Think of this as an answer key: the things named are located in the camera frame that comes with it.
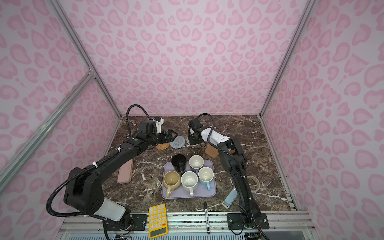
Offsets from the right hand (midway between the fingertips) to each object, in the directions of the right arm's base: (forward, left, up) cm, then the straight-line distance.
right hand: (194, 139), depth 103 cm
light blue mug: (-26, -8, 0) cm, 27 cm away
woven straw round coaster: (-6, +21, -1) cm, 22 cm away
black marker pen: (-47, -9, -1) cm, 48 cm away
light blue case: (-38, -21, 0) cm, 43 cm away
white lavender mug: (-18, -2, +3) cm, 18 cm away
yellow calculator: (-49, +15, +1) cm, 51 cm away
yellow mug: (-29, +12, -1) cm, 31 cm away
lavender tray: (-34, -5, -1) cm, 35 cm away
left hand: (-8, +11, +18) cm, 22 cm away
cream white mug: (-29, +1, -1) cm, 29 cm away
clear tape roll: (-30, -37, -1) cm, 48 cm away
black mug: (-19, +8, +3) cm, 21 cm away
